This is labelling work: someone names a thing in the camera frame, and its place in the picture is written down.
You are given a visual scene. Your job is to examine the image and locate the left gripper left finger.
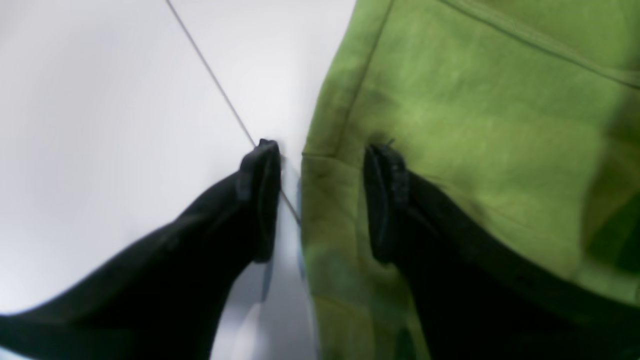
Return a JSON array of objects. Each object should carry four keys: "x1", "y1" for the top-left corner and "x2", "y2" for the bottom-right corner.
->
[{"x1": 0, "y1": 139, "x2": 281, "y2": 360}]

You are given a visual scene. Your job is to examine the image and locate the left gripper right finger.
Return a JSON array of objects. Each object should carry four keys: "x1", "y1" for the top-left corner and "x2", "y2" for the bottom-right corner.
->
[{"x1": 363, "y1": 144, "x2": 639, "y2": 360}]

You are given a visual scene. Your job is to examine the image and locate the green t-shirt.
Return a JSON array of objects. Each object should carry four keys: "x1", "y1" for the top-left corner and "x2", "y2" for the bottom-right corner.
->
[{"x1": 301, "y1": 0, "x2": 639, "y2": 360}]

